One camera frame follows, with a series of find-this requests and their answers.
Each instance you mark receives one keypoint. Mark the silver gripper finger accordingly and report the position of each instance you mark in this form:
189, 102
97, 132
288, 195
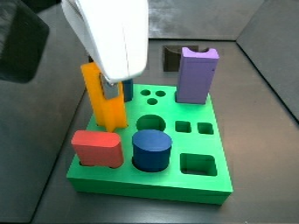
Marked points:
110, 88

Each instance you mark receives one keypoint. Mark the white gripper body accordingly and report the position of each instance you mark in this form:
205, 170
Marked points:
113, 30

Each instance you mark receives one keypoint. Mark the yellow star-shaped peg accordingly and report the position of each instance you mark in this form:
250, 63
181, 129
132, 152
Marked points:
110, 111

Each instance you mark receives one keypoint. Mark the green shape-sorting board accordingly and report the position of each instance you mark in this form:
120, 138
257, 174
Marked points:
174, 156

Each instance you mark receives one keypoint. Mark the tall blue hexagonal peg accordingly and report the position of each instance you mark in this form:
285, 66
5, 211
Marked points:
129, 90

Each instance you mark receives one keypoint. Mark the red rounded block peg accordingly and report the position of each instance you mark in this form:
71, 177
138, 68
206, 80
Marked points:
98, 148

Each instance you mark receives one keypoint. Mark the short blue cylinder peg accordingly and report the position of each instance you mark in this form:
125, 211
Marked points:
153, 146

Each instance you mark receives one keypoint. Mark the purple notched rectangular peg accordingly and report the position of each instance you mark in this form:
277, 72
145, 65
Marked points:
197, 70

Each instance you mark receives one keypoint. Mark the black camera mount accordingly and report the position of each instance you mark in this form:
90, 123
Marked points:
23, 37

